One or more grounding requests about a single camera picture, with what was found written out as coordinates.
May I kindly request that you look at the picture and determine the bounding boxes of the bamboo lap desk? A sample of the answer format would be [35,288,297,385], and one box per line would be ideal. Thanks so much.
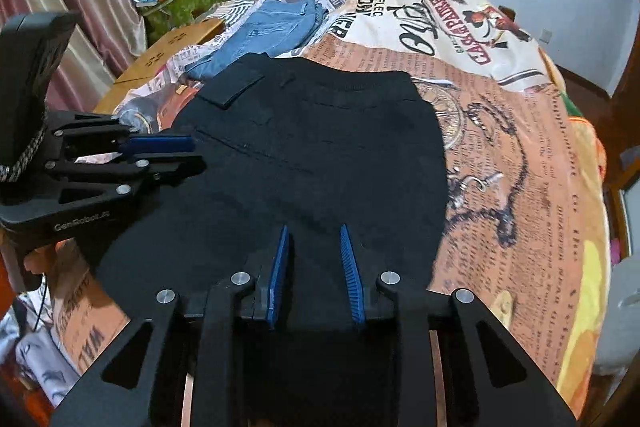
[92,18,224,114]

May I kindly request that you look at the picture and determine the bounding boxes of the folded blue jeans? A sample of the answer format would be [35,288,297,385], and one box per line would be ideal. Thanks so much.
[186,0,326,82]

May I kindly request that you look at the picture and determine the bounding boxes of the printed patchwork bedspread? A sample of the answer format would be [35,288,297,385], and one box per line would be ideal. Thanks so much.
[49,0,612,417]

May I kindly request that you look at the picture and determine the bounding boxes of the black pants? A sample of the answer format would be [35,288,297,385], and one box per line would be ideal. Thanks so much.
[86,52,450,427]

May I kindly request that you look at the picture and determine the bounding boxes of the white wall socket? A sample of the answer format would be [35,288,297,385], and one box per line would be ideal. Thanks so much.
[540,29,552,44]

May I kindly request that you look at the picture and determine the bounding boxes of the green storage bag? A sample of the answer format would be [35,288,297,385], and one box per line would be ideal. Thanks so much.
[141,0,226,46]

